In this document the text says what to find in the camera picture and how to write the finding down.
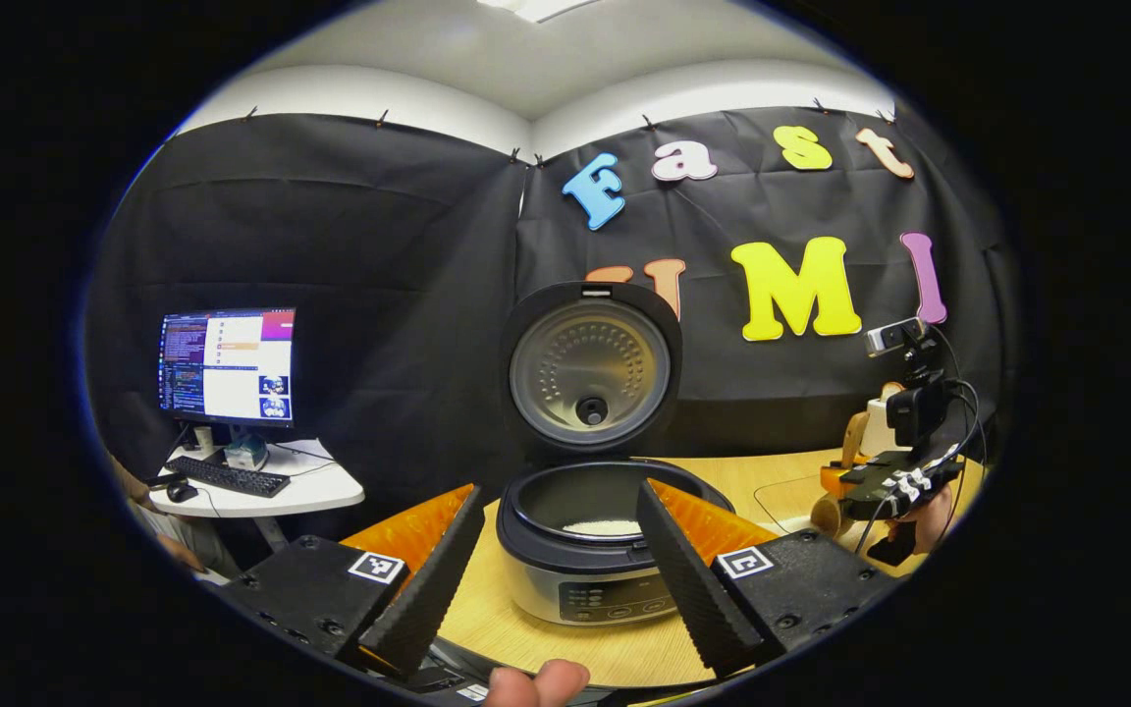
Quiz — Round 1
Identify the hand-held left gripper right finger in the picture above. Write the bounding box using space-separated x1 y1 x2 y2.
636 479 900 679

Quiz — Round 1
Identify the white round side table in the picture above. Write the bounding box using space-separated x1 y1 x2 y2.
147 438 367 553

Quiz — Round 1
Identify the ceiling light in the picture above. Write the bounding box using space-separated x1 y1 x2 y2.
477 0 607 24

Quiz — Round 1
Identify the wooden spoon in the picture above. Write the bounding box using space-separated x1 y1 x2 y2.
808 409 872 540

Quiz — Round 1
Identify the black keyboard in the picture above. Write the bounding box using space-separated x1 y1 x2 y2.
164 454 293 500

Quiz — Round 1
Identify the white toaster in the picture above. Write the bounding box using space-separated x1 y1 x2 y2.
859 382 906 459

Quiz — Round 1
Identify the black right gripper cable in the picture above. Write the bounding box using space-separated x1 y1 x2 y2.
854 378 989 556

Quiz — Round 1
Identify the clear plastic rice container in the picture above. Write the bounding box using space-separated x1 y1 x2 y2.
753 473 857 537

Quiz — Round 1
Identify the computer monitor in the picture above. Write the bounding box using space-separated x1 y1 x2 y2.
157 306 298 429

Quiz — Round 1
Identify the black backdrop cloth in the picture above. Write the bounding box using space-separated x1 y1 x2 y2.
84 103 1013 551

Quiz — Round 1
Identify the small desktop device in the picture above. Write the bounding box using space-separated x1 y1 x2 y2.
223 431 271 471

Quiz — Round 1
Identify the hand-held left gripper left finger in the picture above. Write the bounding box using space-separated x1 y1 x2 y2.
222 483 486 679

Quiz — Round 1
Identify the grey rice cooker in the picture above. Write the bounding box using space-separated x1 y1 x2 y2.
496 281 736 628

